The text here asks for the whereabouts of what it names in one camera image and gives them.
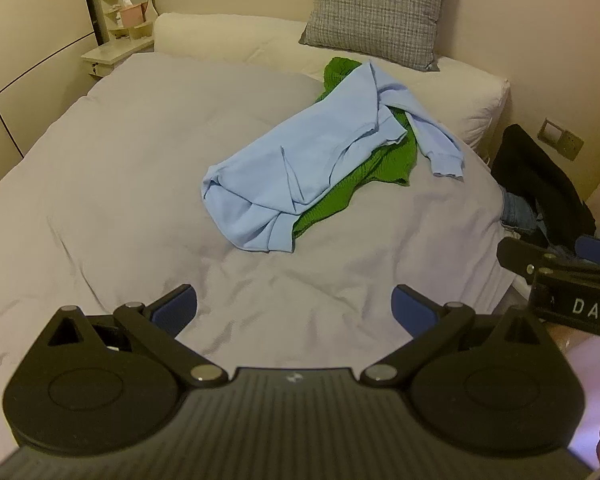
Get wall socket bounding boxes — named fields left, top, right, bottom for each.
left=537, top=118, right=585, bottom=162

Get white pillow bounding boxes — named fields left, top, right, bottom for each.
left=153, top=12, right=312, bottom=62
left=242, top=35, right=511, bottom=149

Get light blue sweatshirt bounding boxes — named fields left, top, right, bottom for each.
left=201, top=59, right=465, bottom=253

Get cream tiered shelf organizer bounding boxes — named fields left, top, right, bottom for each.
left=97, top=0, right=159, bottom=42

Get cream nightstand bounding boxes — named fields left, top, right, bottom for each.
left=81, top=36, right=156, bottom=80

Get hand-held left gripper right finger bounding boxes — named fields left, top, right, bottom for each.
left=360, top=284, right=556, bottom=389

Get blue jeans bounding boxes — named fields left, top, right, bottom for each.
left=499, top=185, right=548, bottom=235

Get grey plaid pillow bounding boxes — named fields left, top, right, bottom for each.
left=299, top=0, right=462, bottom=72

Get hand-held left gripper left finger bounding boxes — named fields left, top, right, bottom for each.
left=40, top=284, right=229, bottom=389

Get green knit sweater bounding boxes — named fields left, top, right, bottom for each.
left=292, top=57, right=419, bottom=241

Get black garment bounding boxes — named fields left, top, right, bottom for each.
left=490, top=123, right=597, bottom=252

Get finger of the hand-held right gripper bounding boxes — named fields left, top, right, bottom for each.
left=575, top=235, right=600, bottom=269
left=496, top=236, right=600, bottom=285

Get cream wardrobe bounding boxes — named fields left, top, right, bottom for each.
left=0, top=0, right=102, bottom=161

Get pink box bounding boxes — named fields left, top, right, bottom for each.
left=119, top=2, right=149, bottom=29

